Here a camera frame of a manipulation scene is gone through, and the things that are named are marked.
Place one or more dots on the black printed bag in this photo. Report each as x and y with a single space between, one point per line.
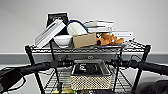
88 69

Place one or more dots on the pale woven basket dark spots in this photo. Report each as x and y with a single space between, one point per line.
90 81

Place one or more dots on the orange plush toy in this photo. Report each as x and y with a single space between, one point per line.
108 39

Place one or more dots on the white pouch blue rim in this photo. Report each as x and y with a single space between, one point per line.
76 28

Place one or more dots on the white bowl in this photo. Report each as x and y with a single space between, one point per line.
62 40

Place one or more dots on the white wall outlet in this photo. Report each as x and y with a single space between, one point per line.
90 57

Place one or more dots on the long white flat box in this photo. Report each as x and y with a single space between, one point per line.
49 34

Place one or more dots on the brown cardboard box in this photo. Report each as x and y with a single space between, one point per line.
84 40

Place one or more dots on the small white flat box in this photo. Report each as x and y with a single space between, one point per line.
124 35

